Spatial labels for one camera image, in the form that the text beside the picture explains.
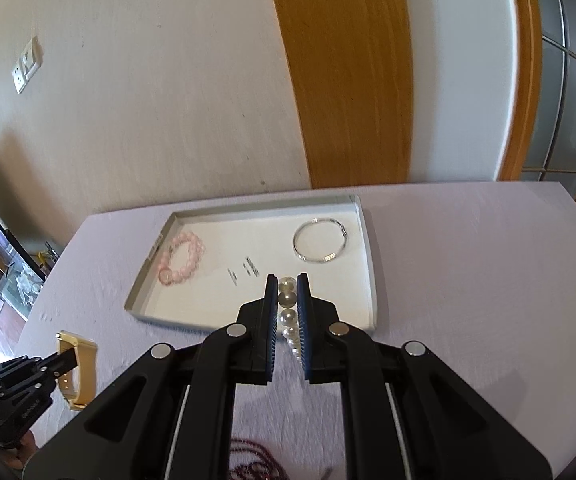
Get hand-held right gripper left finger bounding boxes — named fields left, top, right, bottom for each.
left=20, top=274, right=279, bottom=480

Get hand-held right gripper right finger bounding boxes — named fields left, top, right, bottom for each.
left=295, top=274, right=554, bottom=480

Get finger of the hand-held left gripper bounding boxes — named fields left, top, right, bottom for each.
left=38, top=348, right=78, bottom=380

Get white pearl necklace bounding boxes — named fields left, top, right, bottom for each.
left=277, top=276, right=305, bottom=363

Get gold wrist watch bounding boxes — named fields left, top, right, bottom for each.
left=56, top=331, right=99, bottom=412

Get white jewelry tray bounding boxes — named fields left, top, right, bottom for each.
left=124, top=194, right=379, bottom=335

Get dark red bead necklace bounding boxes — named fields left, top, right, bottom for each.
left=230, top=437, right=293, bottom=480

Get person's left hand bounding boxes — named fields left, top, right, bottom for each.
left=10, top=432, right=38, bottom=468

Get silver bangle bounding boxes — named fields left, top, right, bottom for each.
left=292, top=218, right=349, bottom=264

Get tools at table edge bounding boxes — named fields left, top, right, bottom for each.
left=0, top=240, right=61, bottom=321

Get frosted glass window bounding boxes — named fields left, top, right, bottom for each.
left=520, top=0, right=576, bottom=201

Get yellow handled pliers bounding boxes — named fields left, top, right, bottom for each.
left=38, top=242, right=58, bottom=273

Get pink bead bracelet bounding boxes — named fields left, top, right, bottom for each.
left=158, top=231, right=207, bottom=287

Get wide wooden door frame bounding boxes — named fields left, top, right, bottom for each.
left=265, top=0, right=415, bottom=189

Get white wall switch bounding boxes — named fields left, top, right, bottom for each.
left=20, top=36, right=43, bottom=80

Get narrow wooden frame trim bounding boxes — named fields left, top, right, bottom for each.
left=497, top=0, right=543, bottom=182

